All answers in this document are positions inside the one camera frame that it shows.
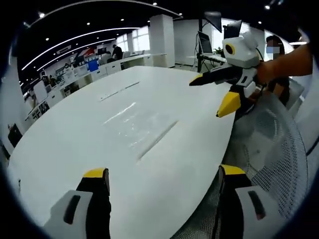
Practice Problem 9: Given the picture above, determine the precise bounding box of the blue board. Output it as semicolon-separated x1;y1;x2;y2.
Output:
87;60;99;73

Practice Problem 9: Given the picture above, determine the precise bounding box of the white square column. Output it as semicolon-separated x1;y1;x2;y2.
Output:
149;14;175;69

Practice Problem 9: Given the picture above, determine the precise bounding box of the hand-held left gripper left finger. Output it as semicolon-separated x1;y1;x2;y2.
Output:
42;167;112;239

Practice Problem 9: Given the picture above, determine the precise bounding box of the open laptop on stand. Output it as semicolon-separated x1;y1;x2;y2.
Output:
197;30;213;54

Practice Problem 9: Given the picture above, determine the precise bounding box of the small black monitor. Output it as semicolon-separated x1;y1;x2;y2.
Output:
224;19;243;38

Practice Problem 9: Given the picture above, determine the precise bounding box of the row of white desks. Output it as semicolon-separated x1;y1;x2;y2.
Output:
24;53;153;121

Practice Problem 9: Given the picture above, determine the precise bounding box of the clear resealable plastic bag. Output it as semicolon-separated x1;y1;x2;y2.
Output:
103;101;179;162

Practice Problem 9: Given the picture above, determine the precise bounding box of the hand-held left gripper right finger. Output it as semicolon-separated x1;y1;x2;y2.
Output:
214;164;280;239

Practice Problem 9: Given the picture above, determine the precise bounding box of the large black tilted monitor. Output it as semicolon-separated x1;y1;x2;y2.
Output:
204;11;223;32

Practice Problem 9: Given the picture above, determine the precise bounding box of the person's right hand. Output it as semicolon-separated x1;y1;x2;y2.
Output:
256;58;284;84

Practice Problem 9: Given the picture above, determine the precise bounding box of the white mesh office chair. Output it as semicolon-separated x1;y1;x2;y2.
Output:
171;81;310;239

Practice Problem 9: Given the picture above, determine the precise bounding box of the black monitor stand pole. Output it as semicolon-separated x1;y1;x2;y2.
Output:
197;18;203;73

